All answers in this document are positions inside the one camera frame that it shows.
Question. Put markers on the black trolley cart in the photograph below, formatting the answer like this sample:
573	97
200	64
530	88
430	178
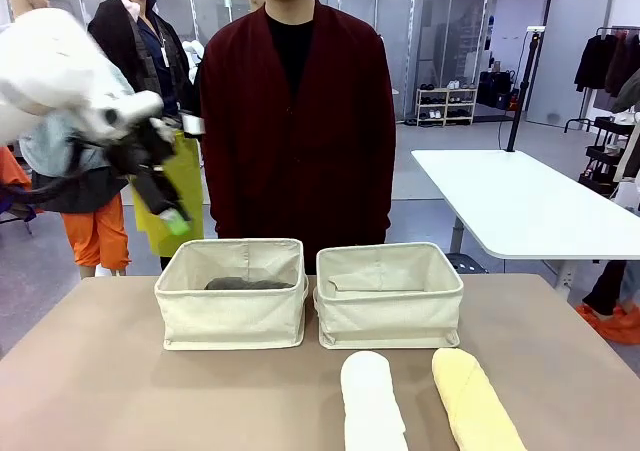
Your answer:
605	156

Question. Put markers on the black metal clothes rack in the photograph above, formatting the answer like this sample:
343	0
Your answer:
575	118

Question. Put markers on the black camera stand pole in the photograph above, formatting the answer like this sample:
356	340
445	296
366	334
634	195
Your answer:
521	96

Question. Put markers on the black hanging coat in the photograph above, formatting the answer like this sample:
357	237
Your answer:
595	63

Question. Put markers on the orange garment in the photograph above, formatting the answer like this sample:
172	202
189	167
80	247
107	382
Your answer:
12	171

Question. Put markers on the white table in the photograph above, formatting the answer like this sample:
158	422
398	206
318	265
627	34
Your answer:
515	201

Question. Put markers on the white towel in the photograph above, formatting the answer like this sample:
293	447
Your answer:
372	406

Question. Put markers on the orange shoe covers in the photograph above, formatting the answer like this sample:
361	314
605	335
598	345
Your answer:
612	326

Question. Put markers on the olive hanging garment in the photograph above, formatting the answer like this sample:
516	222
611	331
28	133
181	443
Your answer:
629	93

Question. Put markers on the beige fabric basket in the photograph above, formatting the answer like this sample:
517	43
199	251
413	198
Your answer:
387	316
230	316

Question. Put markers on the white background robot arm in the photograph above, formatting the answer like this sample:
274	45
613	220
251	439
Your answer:
192	56

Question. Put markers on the yellow towel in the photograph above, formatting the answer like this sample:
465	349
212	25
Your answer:
470	406

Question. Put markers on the mannequin in light blue fleece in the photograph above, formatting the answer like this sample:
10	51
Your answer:
95	236

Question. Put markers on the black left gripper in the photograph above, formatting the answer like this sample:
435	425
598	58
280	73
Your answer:
142	146

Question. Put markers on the person in maroon cardigan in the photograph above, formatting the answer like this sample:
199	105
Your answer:
295	146

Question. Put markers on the grey towel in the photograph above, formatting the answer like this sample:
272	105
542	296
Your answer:
250	284

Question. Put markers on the leg in dark trousers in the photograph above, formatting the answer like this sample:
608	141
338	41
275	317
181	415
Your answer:
607	291

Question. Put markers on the dark brown hanging coat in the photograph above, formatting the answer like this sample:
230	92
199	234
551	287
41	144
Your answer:
625	66

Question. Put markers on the wooden shoe rack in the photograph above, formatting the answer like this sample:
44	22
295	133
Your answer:
446	106

